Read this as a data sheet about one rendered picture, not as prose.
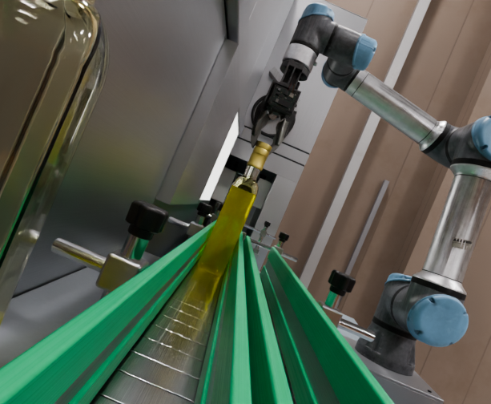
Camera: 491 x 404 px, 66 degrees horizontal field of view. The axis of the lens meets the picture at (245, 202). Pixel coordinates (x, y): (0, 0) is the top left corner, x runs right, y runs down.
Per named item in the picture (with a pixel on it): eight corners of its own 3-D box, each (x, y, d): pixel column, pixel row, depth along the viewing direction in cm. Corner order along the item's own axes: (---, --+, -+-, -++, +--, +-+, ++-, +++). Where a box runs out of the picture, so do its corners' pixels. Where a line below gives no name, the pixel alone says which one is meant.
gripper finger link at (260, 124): (241, 137, 88) (263, 103, 88) (242, 142, 94) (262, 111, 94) (252, 144, 88) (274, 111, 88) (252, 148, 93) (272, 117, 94)
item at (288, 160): (231, 167, 258) (283, 46, 259) (282, 188, 259) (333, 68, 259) (227, 153, 188) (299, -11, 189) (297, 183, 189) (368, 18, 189)
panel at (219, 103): (202, 201, 163) (233, 128, 164) (208, 204, 163) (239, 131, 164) (154, 199, 73) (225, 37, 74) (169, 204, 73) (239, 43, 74)
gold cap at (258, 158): (246, 165, 83) (254, 147, 83) (260, 171, 83) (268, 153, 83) (247, 163, 79) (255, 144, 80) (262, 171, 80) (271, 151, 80)
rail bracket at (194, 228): (154, 255, 75) (182, 192, 75) (187, 268, 75) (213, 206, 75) (150, 257, 71) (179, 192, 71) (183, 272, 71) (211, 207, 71)
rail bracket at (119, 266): (27, 332, 30) (94, 178, 30) (106, 365, 30) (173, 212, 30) (-5, 352, 26) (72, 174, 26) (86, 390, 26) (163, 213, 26)
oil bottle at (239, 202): (199, 263, 84) (237, 174, 84) (223, 272, 84) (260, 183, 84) (196, 267, 78) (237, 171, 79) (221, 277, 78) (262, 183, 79)
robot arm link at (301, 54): (286, 52, 95) (316, 65, 95) (279, 69, 95) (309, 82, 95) (289, 38, 87) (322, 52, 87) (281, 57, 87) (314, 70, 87)
